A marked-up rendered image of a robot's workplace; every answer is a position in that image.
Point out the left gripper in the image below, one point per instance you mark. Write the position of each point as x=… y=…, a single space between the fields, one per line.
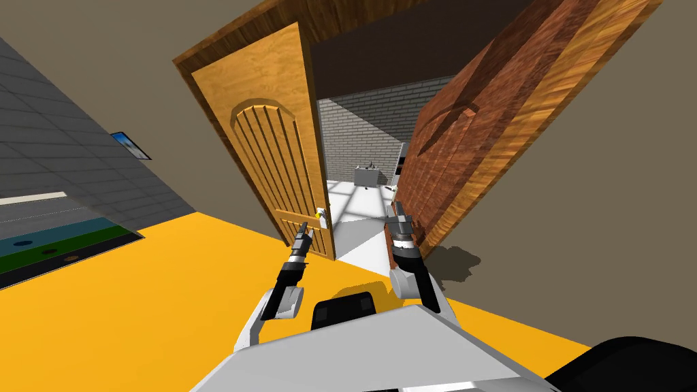
x=301 y=244

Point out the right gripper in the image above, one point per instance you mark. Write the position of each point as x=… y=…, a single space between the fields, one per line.
x=399 y=225

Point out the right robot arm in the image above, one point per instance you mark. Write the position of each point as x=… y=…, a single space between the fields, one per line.
x=416 y=272

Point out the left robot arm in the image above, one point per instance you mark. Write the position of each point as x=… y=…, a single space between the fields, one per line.
x=288 y=280

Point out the grey cabinet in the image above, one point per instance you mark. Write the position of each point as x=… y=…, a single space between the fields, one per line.
x=367 y=177

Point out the red-brown wooden door leaf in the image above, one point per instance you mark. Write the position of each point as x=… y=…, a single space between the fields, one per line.
x=463 y=141

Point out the light wooden door leaf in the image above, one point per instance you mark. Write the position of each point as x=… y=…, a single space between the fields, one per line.
x=261 y=136

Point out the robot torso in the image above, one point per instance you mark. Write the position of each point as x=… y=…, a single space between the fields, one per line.
x=375 y=354

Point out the blue green floor mat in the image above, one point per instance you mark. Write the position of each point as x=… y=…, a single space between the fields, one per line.
x=60 y=245

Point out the blue framed wall picture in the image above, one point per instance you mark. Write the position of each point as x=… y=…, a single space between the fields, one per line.
x=130 y=146

